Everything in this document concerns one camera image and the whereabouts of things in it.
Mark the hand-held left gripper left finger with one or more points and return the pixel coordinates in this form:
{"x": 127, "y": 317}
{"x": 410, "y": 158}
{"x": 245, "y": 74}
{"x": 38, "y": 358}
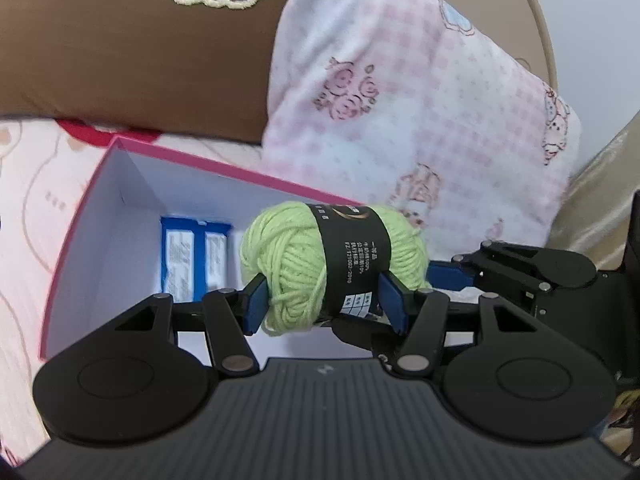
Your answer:
{"x": 257, "y": 305}

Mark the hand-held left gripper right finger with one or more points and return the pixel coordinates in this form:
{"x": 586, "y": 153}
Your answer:
{"x": 392, "y": 305}

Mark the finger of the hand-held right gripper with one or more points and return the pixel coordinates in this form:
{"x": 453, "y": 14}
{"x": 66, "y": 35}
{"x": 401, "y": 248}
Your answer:
{"x": 452, "y": 276}
{"x": 360, "y": 332}

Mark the green yarn ball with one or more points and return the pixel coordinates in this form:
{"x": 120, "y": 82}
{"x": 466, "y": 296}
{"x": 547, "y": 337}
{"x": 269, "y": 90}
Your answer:
{"x": 290, "y": 265}

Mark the blue snack packet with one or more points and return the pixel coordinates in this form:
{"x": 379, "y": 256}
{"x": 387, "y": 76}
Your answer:
{"x": 187, "y": 260}

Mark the pink cardboard box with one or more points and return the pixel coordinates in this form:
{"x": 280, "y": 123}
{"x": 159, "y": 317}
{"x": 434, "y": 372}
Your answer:
{"x": 100, "y": 240}

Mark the golden satin cloth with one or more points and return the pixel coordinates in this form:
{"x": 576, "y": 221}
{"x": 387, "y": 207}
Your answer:
{"x": 600, "y": 200}

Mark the pink checked cartoon pillow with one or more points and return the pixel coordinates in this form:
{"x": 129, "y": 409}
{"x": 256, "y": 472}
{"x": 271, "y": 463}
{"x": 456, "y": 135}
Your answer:
{"x": 400, "y": 110}

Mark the beige padded headboard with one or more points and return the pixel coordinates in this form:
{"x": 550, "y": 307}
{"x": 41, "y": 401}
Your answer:
{"x": 537, "y": 20}

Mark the brown cloud-embroidered pillow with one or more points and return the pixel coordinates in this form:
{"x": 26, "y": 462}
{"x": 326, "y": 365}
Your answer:
{"x": 125, "y": 60}

